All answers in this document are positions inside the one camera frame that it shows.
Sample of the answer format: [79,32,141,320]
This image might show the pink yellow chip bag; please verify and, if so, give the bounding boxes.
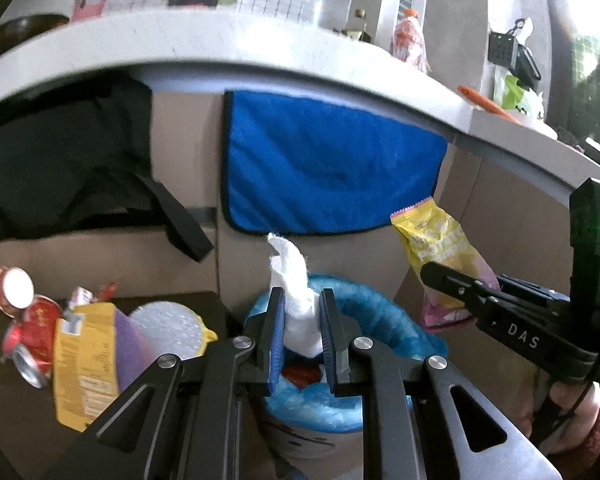
[390,197,500,332]

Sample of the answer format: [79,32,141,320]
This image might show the white tissue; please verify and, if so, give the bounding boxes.
[266,233,323,359]

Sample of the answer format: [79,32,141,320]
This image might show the white trash bin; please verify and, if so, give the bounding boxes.
[264,414,363,479]

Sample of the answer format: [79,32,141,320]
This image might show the blue trash bag liner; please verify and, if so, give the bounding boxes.
[264,274,449,434]

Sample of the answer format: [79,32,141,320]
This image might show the white kitchen countertop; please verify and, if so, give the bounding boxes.
[0,9,600,203]

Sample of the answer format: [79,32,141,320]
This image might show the person right hand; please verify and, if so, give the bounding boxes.
[527,382,600,453]

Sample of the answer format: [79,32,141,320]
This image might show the silver round yellow pad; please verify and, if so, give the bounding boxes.
[130,301,219,362]

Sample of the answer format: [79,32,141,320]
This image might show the yellow printed carton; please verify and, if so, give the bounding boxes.
[53,302,119,432]

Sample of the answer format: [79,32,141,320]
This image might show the red patterned snack bag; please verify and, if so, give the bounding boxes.
[64,278,121,321]

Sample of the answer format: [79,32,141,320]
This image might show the crushed red soda can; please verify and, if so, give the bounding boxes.
[0,266,64,389]

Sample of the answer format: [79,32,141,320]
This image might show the orange carrot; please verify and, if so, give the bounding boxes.
[457,84,520,125]

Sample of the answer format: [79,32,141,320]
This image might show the blue hanging towel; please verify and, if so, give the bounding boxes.
[221,90,448,236]

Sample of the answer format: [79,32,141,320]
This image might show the black utensil holder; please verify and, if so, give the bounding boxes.
[488,18,542,91]

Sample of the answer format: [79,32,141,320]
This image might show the orange capped bottle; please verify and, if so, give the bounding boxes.
[391,9,428,74]

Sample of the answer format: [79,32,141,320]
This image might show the black cloth bag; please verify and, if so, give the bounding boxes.
[0,73,213,262]

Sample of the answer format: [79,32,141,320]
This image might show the dark wok pan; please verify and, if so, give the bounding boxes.
[0,13,70,56]

